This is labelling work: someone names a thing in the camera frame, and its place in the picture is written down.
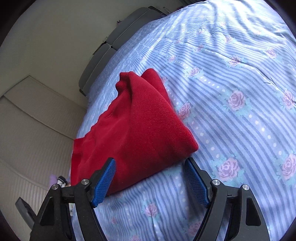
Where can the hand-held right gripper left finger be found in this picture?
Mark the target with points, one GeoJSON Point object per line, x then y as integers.
{"type": "Point", "coordinates": [104, 183]}

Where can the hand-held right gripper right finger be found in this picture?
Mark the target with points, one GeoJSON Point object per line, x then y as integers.
{"type": "Point", "coordinates": [196, 183]}

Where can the red cartoon print sweatshirt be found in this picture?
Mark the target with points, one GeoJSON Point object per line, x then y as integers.
{"type": "Point", "coordinates": [138, 129]}

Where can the folded purple garment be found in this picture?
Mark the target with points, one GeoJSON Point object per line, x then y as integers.
{"type": "Point", "coordinates": [53, 179]}

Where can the blue floral striped bed sheet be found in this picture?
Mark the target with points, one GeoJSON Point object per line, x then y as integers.
{"type": "Point", "coordinates": [231, 115]}

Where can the beige slatted wardrobe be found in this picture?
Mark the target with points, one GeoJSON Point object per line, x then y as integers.
{"type": "Point", "coordinates": [34, 139]}

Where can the grey headboard cushion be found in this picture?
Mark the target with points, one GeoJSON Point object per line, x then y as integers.
{"type": "Point", "coordinates": [96, 67]}
{"type": "Point", "coordinates": [131, 25]}

